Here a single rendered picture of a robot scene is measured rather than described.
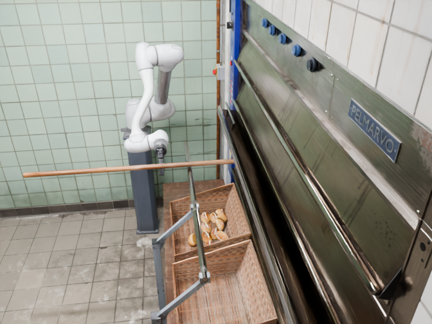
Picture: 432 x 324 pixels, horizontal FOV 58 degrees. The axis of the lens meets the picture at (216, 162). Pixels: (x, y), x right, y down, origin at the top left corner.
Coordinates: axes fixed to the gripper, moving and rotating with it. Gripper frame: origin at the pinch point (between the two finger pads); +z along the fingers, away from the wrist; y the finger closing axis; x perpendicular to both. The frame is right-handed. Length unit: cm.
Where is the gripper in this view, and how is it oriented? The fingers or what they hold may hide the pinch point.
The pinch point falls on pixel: (161, 164)
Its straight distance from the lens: 235.9
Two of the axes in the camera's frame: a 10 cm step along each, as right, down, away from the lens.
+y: 0.0, 8.6, 5.1
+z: 1.3, 5.1, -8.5
